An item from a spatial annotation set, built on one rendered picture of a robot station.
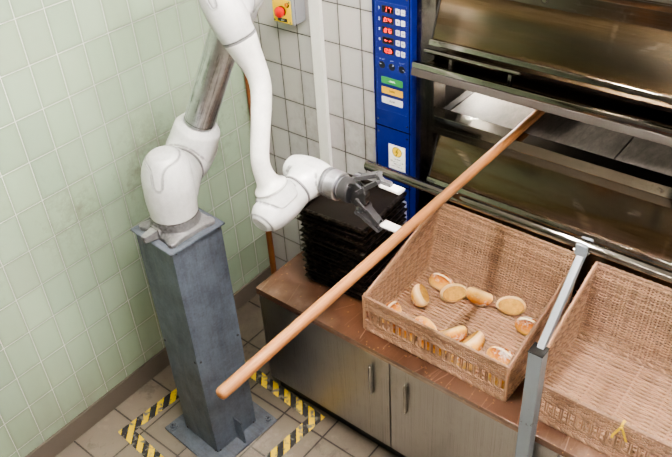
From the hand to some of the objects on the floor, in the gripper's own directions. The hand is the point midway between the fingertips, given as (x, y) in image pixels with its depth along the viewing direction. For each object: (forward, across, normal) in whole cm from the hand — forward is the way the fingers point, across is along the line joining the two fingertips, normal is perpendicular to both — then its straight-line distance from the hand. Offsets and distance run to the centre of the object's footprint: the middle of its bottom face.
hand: (399, 210), depth 209 cm
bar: (+38, +120, -6) cm, 126 cm away
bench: (+55, +120, -28) cm, 135 cm away
